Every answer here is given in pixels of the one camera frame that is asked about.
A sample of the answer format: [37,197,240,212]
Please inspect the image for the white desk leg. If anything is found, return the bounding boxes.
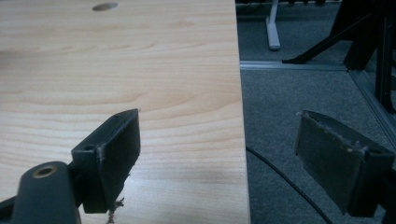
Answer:
[265,0,282,51]

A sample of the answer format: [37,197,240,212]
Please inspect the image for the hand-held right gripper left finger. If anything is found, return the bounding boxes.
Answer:
[70,108,142,215]

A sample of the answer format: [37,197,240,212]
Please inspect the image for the black cable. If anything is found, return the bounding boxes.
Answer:
[246,146,334,224]

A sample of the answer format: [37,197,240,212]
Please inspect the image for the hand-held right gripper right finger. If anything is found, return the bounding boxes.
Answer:
[294,109,396,218]

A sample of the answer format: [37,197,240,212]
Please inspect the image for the black metal stand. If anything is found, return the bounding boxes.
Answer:
[281,0,396,115]

